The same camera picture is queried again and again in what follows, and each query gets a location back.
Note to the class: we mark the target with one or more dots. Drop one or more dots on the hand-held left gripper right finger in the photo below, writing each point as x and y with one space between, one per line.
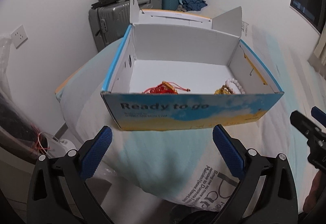
226 149

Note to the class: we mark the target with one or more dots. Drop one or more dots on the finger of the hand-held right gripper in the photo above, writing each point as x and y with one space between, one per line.
318 113
301 122

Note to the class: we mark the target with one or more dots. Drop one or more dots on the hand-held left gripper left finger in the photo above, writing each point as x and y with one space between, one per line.
98 149

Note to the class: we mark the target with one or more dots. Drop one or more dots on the blue and yellow cardboard box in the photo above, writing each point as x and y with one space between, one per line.
183 109

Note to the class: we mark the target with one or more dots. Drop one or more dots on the person's right hand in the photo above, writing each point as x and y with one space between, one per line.
314 193

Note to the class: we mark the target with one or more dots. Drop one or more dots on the beige curtain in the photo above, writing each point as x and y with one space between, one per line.
321 48

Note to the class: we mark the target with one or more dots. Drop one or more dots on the grey suitcase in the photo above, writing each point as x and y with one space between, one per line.
114 20

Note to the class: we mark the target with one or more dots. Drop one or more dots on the dark blue cloth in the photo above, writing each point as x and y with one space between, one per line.
193 2

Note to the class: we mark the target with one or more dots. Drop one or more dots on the white wall socket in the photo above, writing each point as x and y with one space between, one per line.
19 36

